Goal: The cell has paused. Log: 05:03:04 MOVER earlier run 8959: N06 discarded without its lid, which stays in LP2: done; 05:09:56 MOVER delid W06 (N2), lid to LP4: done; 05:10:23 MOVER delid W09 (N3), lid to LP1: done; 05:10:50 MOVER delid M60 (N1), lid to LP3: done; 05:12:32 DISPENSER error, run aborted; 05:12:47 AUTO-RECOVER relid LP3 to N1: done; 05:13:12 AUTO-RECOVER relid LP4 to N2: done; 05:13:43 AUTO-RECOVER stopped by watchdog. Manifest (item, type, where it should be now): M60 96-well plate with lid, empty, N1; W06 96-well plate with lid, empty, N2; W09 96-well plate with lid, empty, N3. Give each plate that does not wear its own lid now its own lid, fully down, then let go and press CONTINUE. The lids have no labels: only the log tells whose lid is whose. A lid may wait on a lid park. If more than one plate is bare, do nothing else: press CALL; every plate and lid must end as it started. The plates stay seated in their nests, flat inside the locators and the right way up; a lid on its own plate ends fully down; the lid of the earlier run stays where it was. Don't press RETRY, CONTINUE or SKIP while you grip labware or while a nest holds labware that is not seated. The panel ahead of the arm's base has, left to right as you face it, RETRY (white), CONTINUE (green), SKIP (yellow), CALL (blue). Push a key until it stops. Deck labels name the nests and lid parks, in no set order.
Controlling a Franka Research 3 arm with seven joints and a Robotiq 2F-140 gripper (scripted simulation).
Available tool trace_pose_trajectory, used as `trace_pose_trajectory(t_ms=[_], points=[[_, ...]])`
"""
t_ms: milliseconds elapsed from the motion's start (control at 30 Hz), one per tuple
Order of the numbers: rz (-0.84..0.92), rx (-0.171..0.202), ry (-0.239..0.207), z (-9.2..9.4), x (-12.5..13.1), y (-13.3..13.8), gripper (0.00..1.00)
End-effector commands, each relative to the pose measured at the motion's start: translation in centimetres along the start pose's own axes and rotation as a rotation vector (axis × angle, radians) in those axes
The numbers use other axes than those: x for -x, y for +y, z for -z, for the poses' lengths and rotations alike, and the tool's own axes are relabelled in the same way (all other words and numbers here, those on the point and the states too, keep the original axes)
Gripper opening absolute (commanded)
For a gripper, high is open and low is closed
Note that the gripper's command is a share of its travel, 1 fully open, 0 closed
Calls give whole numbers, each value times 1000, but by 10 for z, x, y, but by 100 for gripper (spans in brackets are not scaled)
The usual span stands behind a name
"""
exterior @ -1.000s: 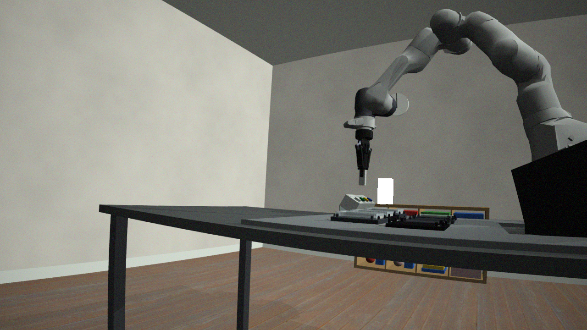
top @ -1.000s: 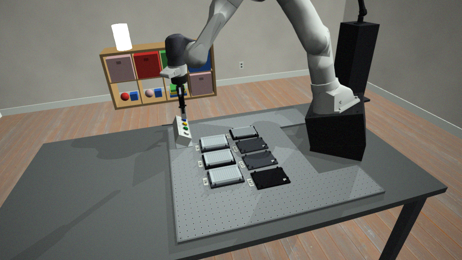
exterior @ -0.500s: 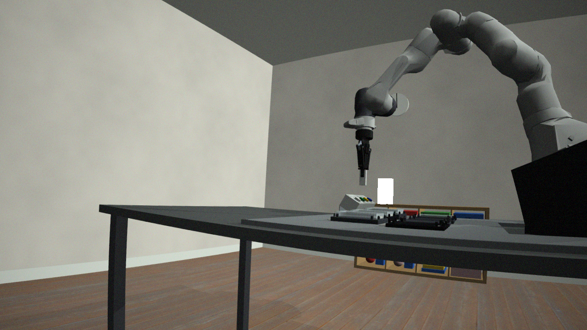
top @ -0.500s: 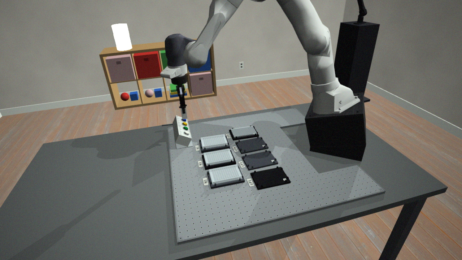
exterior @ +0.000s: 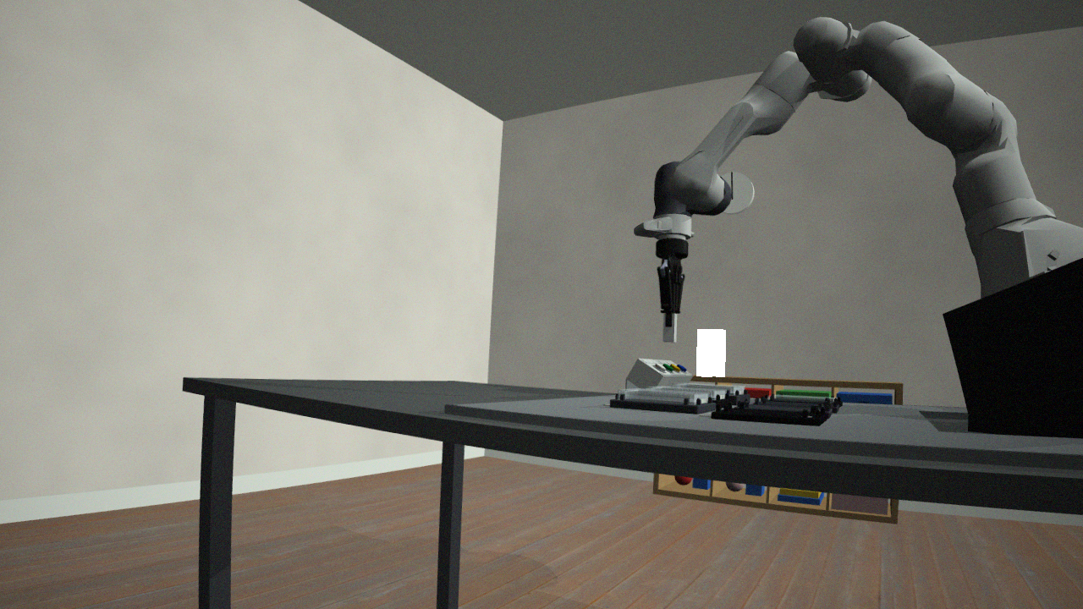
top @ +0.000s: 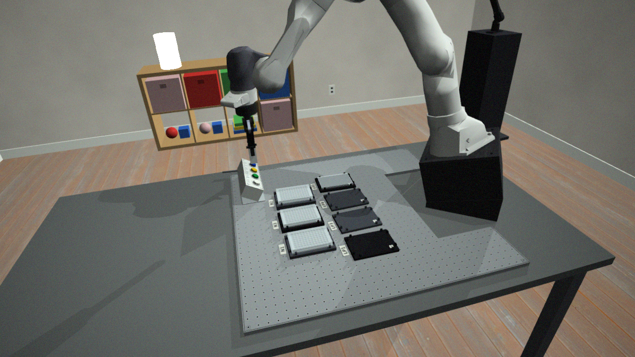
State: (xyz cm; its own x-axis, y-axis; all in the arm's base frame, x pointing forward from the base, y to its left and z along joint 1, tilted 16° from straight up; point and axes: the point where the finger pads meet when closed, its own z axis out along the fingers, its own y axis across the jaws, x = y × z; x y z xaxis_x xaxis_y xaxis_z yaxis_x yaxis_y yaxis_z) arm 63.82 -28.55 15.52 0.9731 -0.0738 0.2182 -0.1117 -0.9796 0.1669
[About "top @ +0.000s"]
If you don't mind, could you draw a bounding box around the white button panel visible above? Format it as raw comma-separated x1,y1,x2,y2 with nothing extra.
222,159,265,205

